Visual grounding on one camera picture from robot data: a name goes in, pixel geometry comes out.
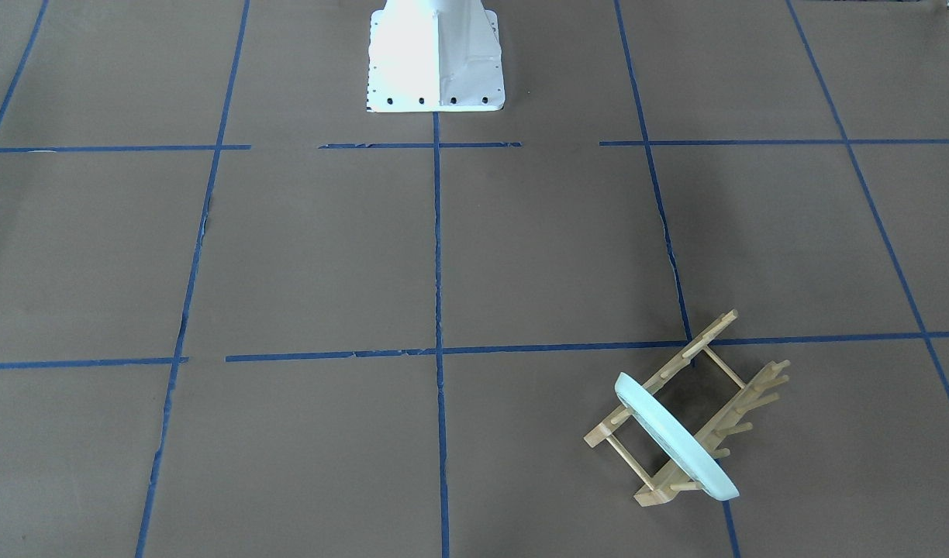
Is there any brown paper table cover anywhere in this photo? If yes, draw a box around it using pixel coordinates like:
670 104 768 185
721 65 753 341
0 1 949 557

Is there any wooden dish rack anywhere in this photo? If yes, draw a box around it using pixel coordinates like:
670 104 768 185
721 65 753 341
583 308 790 506

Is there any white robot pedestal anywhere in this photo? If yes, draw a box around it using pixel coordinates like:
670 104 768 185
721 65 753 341
366 1 506 113

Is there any light green ceramic plate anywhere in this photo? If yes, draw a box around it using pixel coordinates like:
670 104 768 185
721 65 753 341
614 372 740 501

